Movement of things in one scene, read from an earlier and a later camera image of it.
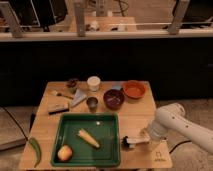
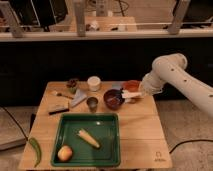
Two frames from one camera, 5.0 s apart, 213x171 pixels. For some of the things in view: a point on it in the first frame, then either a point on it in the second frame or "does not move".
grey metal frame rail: x=11 y=30 does not move
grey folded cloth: x=78 y=97 does not move
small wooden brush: x=59 y=94 does not move
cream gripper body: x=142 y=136 to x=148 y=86
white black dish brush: x=124 y=141 to x=126 y=94
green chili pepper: x=37 y=150 does not move
